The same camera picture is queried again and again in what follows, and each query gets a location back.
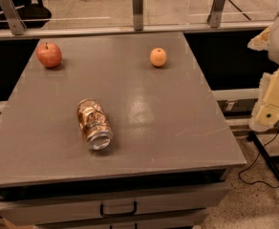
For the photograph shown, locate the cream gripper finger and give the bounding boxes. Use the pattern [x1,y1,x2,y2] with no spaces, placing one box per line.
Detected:
[247,27,271,52]
[249,69,279,132]

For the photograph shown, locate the orange fruit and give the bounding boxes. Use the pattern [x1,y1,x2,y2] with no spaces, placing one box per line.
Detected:
[150,48,167,67]

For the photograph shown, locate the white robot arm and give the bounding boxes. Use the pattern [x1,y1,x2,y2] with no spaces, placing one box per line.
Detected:
[247,16,279,132]

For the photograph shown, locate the crushed orange soda can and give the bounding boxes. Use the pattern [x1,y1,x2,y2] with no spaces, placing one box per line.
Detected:
[76,99,114,151]

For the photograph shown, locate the black stand leg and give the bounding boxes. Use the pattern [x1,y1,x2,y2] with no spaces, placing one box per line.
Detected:
[247,132,279,182]

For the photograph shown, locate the lower grey drawer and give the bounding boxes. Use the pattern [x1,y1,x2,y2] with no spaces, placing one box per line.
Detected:
[34,209,208,229]

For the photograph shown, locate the red apple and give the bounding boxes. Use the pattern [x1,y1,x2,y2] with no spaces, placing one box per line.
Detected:
[36,42,62,69]

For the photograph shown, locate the right metal bracket post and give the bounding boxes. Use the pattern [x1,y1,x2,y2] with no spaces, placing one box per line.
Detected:
[207,0,225,28]

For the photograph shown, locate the metal bracket post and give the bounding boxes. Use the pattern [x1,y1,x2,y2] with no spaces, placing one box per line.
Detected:
[132,0,143,31]
[207,0,225,28]
[0,0,26,35]

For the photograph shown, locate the black cable on floor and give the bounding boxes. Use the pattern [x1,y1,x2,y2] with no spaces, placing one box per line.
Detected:
[238,107,279,189]

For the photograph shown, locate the grey drawer with black handle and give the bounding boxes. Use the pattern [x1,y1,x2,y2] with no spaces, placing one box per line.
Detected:
[0,182,230,225]

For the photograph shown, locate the middle metal bracket post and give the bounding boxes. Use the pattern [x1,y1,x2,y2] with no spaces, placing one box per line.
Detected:
[132,0,143,31]

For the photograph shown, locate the black drawer handle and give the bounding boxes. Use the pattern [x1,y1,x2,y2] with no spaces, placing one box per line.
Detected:
[99,201,138,219]

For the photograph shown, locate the left metal bracket post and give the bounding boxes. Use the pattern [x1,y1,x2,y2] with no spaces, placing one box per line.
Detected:
[0,0,26,35]

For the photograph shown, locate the grey horizontal rail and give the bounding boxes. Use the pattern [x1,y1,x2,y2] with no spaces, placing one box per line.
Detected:
[0,21,273,41]

